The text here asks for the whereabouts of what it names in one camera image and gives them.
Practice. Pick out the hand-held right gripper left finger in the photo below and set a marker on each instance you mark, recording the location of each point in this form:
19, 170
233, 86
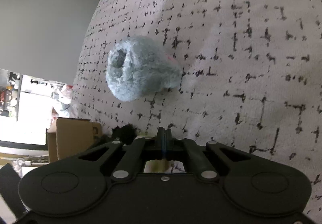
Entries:
161, 143

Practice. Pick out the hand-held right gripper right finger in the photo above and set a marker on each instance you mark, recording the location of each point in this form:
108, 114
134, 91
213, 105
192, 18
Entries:
168, 143

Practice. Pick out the black fuzzy sock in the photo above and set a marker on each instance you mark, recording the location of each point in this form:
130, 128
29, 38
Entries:
124, 134

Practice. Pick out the light blue fluffy sock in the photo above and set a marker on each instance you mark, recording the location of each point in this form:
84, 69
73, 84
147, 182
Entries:
143, 70

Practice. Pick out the brown cardboard box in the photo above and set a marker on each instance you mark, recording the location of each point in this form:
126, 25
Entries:
73, 138

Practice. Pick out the white plastic bags on floor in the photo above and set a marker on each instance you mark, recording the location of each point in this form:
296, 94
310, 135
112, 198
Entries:
63, 100

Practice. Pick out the white black-patterned blanket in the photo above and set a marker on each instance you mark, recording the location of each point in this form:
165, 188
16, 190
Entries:
226, 50

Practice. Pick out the kitchen shelf with cookware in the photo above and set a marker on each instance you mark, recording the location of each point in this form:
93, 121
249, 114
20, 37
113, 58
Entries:
10, 95

